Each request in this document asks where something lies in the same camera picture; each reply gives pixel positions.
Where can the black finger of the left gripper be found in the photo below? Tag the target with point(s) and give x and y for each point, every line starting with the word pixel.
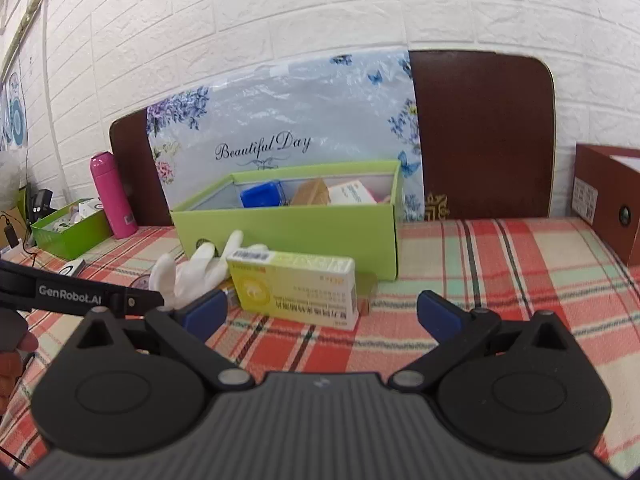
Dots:
pixel 133 302

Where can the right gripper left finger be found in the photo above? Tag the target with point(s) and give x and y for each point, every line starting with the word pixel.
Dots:
pixel 183 334

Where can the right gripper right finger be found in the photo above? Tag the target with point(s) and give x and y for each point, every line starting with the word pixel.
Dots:
pixel 459 336

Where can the pink white glove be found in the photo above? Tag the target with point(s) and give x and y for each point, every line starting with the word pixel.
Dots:
pixel 182 283

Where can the yellow green medicine box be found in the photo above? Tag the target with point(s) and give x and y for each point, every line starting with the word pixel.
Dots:
pixel 309 289

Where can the blue plastic box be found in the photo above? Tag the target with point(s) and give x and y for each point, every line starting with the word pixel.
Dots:
pixel 267 194

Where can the gold cardboard box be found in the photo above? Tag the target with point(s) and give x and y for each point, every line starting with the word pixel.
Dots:
pixel 312 192

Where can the person's left hand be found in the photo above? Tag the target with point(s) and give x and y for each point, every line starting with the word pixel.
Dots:
pixel 11 368

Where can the white round device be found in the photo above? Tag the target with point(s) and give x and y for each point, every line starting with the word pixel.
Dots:
pixel 73 268

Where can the small green box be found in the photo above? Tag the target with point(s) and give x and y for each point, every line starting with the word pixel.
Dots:
pixel 73 230

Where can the pink thermos bottle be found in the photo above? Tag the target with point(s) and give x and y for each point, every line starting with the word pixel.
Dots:
pixel 111 192

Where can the green cardboard storage box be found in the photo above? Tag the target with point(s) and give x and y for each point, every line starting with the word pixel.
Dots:
pixel 367 233

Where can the pink white card box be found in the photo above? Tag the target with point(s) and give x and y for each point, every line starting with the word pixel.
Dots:
pixel 353 193

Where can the brown cardboard box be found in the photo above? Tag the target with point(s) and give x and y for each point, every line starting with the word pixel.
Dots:
pixel 606 196

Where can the brown wooden headboard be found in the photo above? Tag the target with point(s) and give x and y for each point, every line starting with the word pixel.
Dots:
pixel 487 130

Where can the floral plastic bedding bag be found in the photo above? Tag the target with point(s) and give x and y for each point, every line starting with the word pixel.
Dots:
pixel 349 107

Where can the black charger with cable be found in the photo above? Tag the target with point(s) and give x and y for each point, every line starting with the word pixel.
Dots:
pixel 31 206

